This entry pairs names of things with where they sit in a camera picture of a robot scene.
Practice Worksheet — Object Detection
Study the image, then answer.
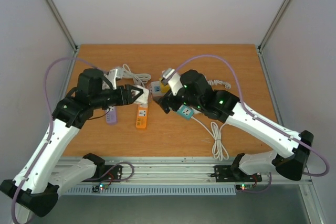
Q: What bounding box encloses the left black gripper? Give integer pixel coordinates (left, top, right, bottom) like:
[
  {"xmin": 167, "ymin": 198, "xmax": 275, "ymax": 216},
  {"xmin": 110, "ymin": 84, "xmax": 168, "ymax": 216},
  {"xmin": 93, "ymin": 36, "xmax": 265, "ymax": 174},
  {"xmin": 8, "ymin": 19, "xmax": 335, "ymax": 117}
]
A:
[{"xmin": 92, "ymin": 84, "xmax": 144, "ymax": 110}]

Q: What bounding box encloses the yellow cube socket adapter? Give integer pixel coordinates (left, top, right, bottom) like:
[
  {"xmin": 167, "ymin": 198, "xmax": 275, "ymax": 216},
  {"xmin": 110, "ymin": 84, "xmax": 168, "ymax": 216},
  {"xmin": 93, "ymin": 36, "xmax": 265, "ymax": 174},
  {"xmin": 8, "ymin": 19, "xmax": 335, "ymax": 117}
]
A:
[{"xmin": 159, "ymin": 78, "xmax": 170, "ymax": 94}]

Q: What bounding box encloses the white cube charger back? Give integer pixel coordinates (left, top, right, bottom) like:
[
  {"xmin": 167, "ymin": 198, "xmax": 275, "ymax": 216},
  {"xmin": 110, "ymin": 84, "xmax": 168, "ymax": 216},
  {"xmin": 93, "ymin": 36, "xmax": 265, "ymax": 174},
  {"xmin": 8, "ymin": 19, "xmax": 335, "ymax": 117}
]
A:
[{"xmin": 132, "ymin": 85, "xmax": 149, "ymax": 105}]

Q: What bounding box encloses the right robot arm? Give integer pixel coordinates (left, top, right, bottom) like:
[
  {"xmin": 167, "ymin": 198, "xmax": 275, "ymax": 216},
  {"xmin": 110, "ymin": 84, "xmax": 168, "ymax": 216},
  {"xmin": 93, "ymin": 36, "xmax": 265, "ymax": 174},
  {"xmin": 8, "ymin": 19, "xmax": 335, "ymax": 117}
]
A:
[{"xmin": 156, "ymin": 68, "xmax": 313, "ymax": 182}]

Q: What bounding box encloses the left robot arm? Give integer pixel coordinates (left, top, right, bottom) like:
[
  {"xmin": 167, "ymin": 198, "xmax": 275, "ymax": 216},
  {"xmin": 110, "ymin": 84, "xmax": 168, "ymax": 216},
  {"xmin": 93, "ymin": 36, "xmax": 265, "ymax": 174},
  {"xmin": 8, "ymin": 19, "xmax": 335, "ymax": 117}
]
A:
[{"xmin": 1, "ymin": 68, "xmax": 149, "ymax": 217}]

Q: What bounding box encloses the white long power strip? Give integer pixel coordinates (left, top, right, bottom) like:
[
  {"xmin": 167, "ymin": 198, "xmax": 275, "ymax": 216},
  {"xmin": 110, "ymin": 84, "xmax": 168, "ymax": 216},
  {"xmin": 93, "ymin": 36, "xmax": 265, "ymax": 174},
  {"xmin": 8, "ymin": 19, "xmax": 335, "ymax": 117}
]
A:
[{"xmin": 150, "ymin": 81, "xmax": 166, "ymax": 97}]

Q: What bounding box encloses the orange power strip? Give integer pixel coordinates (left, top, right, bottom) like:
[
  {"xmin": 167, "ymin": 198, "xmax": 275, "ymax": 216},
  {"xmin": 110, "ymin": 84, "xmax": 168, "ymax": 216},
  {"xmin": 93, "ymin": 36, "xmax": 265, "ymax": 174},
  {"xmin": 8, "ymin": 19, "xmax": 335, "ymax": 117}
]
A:
[{"xmin": 135, "ymin": 104, "xmax": 148, "ymax": 130}]

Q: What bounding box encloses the teal power strip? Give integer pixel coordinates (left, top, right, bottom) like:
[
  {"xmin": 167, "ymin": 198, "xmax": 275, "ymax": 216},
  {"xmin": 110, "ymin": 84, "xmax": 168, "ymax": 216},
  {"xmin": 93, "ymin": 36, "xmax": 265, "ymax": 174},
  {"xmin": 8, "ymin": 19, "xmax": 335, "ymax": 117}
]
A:
[{"xmin": 177, "ymin": 104, "xmax": 194, "ymax": 120}]

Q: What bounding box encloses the purple power strip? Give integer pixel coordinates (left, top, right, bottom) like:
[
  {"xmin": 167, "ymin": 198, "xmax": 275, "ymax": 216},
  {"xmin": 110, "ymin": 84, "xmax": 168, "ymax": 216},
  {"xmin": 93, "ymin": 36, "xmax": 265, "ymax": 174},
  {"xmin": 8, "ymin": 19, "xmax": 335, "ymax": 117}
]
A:
[{"xmin": 105, "ymin": 106, "xmax": 118, "ymax": 125}]

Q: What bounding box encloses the white coiled cord left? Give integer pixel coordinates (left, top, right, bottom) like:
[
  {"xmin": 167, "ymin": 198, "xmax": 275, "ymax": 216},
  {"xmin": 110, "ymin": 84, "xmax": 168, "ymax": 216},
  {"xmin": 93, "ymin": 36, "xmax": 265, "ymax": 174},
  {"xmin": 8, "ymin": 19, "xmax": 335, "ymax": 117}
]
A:
[{"xmin": 115, "ymin": 63, "xmax": 152, "ymax": 88}]

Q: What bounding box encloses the white coiled cord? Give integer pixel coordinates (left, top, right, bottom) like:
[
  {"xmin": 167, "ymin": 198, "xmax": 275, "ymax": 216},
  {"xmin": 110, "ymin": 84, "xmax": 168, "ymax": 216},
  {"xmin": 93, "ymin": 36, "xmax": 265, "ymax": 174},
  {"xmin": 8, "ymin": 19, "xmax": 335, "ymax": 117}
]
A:
[
  {"xmin": 193, "ymin": 115, "xmax": 230, "ymax": 161},
  {"xmin": 115, "ymin": 63, "xmax": 152, "ymax": 88}
]

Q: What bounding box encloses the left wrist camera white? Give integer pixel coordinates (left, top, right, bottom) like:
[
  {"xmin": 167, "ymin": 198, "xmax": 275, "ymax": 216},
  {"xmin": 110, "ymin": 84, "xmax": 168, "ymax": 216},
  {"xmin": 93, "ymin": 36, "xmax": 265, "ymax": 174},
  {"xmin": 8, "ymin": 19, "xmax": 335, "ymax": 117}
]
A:
[{"xmin": 102, "ymin": 67, "xmax": 124, "ymax": 90}]

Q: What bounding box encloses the white coiled cord right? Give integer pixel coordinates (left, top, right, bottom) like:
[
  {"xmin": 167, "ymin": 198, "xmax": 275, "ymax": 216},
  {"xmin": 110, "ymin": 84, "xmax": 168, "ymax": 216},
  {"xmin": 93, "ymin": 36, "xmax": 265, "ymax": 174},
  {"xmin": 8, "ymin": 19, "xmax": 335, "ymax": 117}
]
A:
[{"xmin": 193, "ymin": 115, "xmax": 230, "ymax": 161}]

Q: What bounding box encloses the aluminium rail frame front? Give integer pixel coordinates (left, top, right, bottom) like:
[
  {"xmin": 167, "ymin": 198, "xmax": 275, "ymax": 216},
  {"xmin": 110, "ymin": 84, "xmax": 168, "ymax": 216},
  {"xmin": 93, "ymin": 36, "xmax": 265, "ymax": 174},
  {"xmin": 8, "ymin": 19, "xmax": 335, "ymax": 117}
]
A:
[{"xmin": 52, "ymin": 155, "xmax": 313, "ymax": 186}]

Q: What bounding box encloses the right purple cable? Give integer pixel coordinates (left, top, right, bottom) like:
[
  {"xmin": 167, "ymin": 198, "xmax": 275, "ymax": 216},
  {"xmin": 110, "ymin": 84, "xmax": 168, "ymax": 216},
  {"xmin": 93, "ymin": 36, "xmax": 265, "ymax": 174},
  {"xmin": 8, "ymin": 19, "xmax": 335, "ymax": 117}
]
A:
[{"xmin": 173, "ymin": 54, "xmax": 330, "ymax": 195}]

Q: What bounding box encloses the purple cable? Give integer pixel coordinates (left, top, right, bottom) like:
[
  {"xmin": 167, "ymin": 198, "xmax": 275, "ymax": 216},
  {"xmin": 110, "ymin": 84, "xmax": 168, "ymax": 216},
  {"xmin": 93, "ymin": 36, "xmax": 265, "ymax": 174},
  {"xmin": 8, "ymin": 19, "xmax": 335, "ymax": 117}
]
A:
[
  {"xmin": 173, "ymin": 54, "xmax": 330, "ymax": 195},
  {"xmin": 10, "ymin": 57, "xmax": 108, "ymax": 224}
]

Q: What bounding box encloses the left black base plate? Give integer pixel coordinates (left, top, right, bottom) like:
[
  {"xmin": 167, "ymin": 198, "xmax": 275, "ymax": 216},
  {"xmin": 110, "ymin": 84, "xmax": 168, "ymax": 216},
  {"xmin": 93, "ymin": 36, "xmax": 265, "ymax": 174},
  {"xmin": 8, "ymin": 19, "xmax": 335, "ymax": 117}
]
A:
[{"xmin": 85, "ymin": 165, "xmax": 123, "ymax": 183}]

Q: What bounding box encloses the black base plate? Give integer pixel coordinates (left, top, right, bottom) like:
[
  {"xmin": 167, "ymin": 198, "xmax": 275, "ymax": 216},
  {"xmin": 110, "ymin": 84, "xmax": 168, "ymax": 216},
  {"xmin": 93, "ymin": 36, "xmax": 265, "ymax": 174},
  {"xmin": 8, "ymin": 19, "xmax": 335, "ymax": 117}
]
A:
[
  {"xmin": 210, "ymin": 165, "xmax": 262, "ymax": 183},
  {"xmin": 85, "ymin": 165, "xmax": 123, "ymax": 183}
]

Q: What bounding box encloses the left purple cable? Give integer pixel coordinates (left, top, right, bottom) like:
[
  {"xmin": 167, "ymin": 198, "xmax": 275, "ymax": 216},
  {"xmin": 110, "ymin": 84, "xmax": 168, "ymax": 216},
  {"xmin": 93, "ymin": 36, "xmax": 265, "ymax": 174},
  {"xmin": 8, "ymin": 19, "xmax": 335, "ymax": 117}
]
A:
[{"xmin": 10, "ymin": 57, "xmax": 108, "ymax": 224}]

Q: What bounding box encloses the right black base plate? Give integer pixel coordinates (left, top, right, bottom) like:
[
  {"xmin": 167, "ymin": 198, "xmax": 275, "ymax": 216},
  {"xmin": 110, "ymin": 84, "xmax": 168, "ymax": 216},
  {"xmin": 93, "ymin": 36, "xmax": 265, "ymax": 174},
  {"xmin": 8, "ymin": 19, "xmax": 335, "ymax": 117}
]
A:
[{"xmin": 210, "ymin": 165, "xmax": 262, "ymax": 183}]

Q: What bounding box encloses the grey slotted cable duct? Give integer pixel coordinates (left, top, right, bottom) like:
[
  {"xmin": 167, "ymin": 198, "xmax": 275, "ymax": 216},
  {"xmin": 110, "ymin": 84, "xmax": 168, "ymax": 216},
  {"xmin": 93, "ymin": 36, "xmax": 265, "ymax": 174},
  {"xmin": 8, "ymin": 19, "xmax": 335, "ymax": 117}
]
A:
[{"xmin": 65, "ymin": 185, "xmax": 236, "ymax": 196}]

